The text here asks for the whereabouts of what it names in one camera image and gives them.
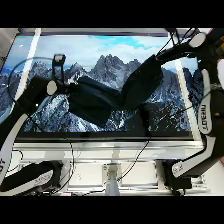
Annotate blue jeans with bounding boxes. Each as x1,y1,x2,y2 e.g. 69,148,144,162
67,54,165,128

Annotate black cable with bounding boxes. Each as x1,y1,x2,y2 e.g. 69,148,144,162
116,104,153,183
7,55,75,194

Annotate silver frame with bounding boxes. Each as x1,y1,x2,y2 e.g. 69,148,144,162
0,139,224,197

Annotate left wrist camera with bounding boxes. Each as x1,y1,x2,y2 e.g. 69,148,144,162
52,53,67,84

